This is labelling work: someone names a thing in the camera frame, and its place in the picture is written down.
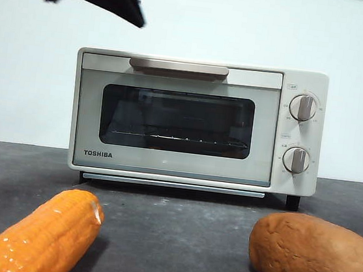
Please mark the black oven foot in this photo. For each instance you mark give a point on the black oven foot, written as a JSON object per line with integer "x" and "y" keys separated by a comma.
{"x": 292, "y": 202}

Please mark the beige temperature knob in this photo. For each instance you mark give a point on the beige temperature knob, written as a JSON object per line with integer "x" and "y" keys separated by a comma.
{"x": 303, "y": 107}

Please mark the brown potato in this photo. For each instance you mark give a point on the brown potato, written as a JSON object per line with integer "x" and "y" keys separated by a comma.
{"x": 312, "y": 256}

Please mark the beige timer knob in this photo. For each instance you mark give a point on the beige timer knob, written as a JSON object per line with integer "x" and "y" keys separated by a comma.
{"x": 296, "y": 160}

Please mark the orange corn cob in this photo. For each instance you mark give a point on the orange corn cob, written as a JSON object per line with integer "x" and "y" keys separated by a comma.
{"x": 42, "y": 231}

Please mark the white Toshiba toaster oven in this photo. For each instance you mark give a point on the white Toshiba toaster oven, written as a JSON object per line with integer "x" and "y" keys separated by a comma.
{"x": 296, "y": 132}

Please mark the metal oven crumb tray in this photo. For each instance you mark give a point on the metal oven crumb tray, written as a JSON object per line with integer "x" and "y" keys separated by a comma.
{"x": 172, "y": 185}

